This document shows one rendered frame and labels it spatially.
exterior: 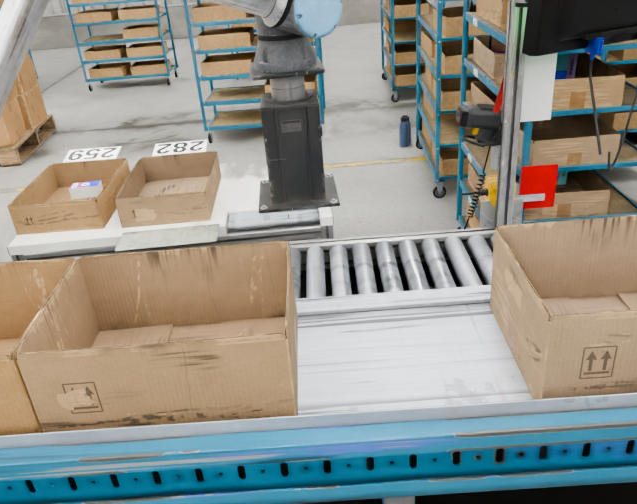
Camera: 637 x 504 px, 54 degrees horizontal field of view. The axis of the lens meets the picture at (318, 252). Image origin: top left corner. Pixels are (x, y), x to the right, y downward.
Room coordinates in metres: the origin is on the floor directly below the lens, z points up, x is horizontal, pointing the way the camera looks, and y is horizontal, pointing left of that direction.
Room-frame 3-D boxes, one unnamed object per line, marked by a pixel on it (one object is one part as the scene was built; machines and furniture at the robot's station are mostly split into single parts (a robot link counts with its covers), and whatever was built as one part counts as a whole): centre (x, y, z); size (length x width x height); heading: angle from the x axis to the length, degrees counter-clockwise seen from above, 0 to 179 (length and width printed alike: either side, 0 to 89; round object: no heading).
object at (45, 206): (1.99, 0.80, 0.80); 0.38 x 0.28 x 0.10; 179
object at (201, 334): (0.87, 0.25, 0.96); 0.39 x 0.29 x 0.17; 89
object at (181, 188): (1.98, 0.47, 0.80); 0.38 x 0.28 x 0.10; 0
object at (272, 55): (1.94, 0.05, 1.22); 0.19 x 0.19 x 0.10
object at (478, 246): (1.30, -0.44, 0.72); 0.52 x 0.05 x 0.05; 179
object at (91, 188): (2.07, 0.80, 0.78); 0.10 x 0.06 x 0.05; 94
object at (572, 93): (2.22, -0.91, 0.99); 0.40 x 0.30 x 0.10; 175
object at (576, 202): (2.21, -0.92, 0.59); 0.40 x 0.30 x 0.10; 176
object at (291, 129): (1.94, 0.05, 0.91); 0.26 x 0.26 x 0.33; 1
